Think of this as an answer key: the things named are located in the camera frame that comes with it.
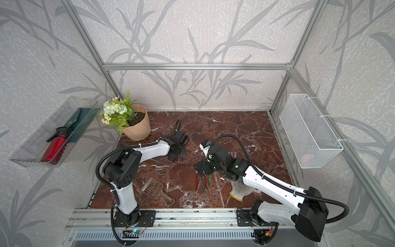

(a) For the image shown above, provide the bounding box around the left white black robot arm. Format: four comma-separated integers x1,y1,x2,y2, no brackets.
95,131,189,216

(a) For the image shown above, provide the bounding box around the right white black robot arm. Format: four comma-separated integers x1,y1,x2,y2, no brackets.
194,141,349,242

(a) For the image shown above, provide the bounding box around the green carving knife left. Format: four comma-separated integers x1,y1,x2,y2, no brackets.
200,177,206,193

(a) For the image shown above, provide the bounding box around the white work glove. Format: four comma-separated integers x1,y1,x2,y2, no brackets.
229,181,255,202

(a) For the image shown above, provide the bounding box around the brown plastic scoop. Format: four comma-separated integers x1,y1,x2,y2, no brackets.
142,177,175,205

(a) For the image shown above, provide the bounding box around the terracotta flower pot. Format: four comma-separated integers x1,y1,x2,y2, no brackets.
123,105,151,141

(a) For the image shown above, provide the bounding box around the artificial white flower plant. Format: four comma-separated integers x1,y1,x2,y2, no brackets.
98,90,138,134

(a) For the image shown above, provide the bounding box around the small circuit board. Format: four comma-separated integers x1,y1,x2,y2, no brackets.
122,228,146,238

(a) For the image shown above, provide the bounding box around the green garden trowel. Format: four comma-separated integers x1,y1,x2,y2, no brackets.
64,108,99,143

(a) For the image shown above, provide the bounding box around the red spray bottle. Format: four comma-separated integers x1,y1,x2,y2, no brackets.
41,127,73,165

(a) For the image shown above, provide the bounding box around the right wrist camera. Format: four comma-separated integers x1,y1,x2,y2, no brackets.
199,140,211,159

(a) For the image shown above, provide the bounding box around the white wire mesh basket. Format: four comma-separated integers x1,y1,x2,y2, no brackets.
279,94,344,169

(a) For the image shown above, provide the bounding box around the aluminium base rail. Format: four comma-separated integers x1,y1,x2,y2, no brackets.
63,207,325,231

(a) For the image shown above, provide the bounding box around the clear plastic wall tray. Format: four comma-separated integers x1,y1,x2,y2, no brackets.
9,96,100,168

